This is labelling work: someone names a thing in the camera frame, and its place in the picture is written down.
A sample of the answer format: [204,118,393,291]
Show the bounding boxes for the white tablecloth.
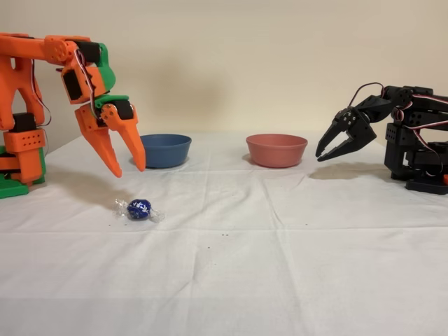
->
[0,132,448,336]

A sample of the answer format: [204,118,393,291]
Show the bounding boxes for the orange gripper servo cable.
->
[71,48,97,116]

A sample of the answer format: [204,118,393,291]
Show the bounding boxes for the red white servo cable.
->
[391,104,448,141]

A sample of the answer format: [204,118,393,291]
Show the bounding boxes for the blue candy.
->
[111,197,167,224]

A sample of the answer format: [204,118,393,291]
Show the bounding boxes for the orange forearm servo cable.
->
[31,58,54,129]

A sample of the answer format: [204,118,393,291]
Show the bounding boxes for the blue bowl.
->
[139,134,193,169]

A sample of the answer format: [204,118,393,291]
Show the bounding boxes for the pink bowl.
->
[245,134,309,169]

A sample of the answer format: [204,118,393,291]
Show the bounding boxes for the black gripper servo cable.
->
[349,82,386,108]

